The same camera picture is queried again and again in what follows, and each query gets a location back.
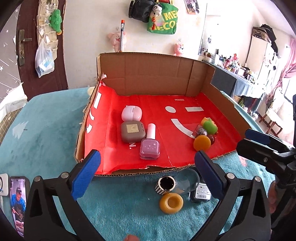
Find green capybara squishy toy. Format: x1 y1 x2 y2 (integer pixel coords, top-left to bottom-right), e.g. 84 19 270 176
201 118 218 135

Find amber disc lid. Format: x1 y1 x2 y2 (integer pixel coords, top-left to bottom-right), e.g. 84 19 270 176
193 135 211 151

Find glittery dark jar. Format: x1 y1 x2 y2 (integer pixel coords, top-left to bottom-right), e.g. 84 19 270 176
192 125 207 138

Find amber ring dish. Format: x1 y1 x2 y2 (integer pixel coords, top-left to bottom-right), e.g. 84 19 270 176
159 193 184 214

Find gold studded ring band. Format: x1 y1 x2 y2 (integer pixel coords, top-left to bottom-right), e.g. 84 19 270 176
154 176 176 195

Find pink nail polish bottle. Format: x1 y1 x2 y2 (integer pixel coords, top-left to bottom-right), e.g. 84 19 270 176
139 123 160 160

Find taupe square compact case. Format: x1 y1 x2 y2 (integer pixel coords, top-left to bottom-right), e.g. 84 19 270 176
120 121 146 143

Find pink earbuds case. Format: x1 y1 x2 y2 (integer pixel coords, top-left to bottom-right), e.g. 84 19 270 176
121 105 142 121

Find person's right hand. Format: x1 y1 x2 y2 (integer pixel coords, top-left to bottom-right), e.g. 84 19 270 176
267 181 286 214

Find person's left hand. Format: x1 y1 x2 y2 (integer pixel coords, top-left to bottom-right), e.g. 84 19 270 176
124 235 140 241

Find smartphone showing video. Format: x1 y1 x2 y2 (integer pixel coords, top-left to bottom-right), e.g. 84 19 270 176
10 176 30 237

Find cluttered side table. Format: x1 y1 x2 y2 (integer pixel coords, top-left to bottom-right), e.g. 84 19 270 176
199 56 264 112

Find white power bank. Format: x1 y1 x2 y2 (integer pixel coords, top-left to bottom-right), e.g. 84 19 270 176
0 173 10 196

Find clear glass cup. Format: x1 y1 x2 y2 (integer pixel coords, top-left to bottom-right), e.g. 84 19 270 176
173 168 200 195

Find teal fluffy blanket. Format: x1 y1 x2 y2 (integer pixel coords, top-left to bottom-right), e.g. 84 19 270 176
0 86 276 241

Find cardboard tray red lining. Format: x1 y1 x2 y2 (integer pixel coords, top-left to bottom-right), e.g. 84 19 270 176
74 52 250 176

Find green tote bag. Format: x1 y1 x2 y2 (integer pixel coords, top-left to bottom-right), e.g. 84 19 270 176
147 2 179 35

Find white plastic bag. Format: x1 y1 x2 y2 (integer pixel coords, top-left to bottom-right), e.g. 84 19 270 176
35 40 55 78

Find small white plush charm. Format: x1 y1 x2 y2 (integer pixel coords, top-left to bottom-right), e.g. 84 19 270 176
149 4 164 26

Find black backpack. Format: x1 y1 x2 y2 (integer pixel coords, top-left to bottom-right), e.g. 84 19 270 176
128 0 155 23

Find pink pig plush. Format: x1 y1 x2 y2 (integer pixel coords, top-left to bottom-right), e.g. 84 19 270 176
107 31 126 52

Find orange capped tube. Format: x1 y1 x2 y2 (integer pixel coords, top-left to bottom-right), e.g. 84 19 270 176
119 20 125 52

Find dark brown door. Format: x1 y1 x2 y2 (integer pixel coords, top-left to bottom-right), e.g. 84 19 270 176
16 1 68 99

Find hanging fabric organizer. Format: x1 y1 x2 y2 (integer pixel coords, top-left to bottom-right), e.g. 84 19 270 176
36 0 59 60

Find green crocodile plush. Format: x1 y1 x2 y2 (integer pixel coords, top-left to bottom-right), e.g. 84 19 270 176
49 9 62 35

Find pink plush on wall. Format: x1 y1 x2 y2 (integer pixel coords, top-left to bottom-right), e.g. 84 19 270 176
174 43 184 56

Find photo poster on wall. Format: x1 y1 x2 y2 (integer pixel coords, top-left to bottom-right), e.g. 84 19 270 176
185 0 199 15

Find brass door handle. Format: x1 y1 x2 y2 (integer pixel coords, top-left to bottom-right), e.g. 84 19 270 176
18 29 32 66

